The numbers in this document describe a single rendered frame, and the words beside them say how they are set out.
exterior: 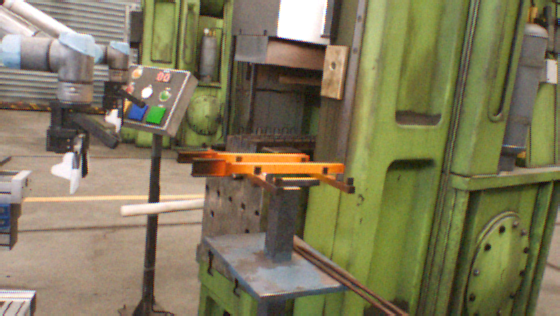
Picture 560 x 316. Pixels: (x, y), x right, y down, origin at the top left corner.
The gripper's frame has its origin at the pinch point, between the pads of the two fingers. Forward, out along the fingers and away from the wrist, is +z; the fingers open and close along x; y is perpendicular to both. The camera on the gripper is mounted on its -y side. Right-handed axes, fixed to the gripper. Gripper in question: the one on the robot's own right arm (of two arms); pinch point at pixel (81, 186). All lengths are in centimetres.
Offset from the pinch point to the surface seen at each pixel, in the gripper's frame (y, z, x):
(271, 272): -48, 20, 3
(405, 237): -110, 25, -42
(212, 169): -30.7, -6.2, -0.6
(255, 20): -47, -48, -60
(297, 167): -54, -7, -7
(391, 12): -82, -53, -24
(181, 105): -24, -12, -93
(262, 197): -52, 11, -37
